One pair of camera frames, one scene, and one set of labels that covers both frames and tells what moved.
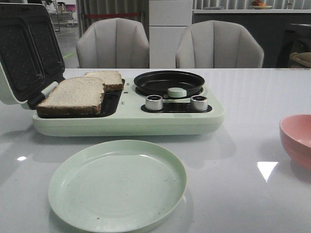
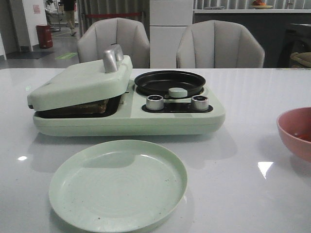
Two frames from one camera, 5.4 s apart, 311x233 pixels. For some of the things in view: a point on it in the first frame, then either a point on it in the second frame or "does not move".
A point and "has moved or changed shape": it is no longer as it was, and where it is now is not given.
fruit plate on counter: x=257 y=4 does not move
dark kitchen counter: x=270 y=26 does not move
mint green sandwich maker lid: x=31 y=65 to x=84 y=81
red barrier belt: x=112 y=14 does not move
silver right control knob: x=198 y=103 does not move
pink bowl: x=295 y=132 has moved or changed shape
